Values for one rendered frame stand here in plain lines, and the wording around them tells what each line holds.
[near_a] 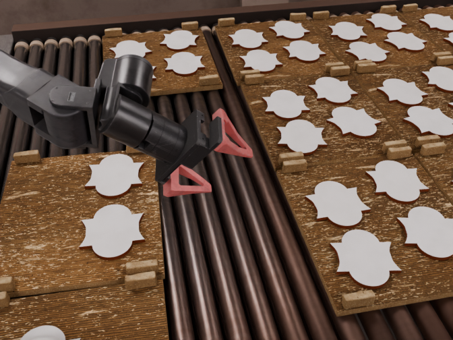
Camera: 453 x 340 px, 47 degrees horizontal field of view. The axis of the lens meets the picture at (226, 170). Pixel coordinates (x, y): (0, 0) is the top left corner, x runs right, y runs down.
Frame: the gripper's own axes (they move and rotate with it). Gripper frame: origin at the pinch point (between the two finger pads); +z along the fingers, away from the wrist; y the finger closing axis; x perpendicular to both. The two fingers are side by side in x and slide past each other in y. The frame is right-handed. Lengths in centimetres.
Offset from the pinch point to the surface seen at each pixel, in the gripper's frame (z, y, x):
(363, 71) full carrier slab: 63, 5, -75
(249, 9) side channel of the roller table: 44, 29, -122
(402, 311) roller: 44.3, 4.1, 9.4
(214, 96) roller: 27, 34, -66
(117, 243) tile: 2.5, 37.5, -8.3
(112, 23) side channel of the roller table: 3, 60, -113
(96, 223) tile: -0.8, 41.4, -14.0
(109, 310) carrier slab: 1.5, 36.3, 7.1
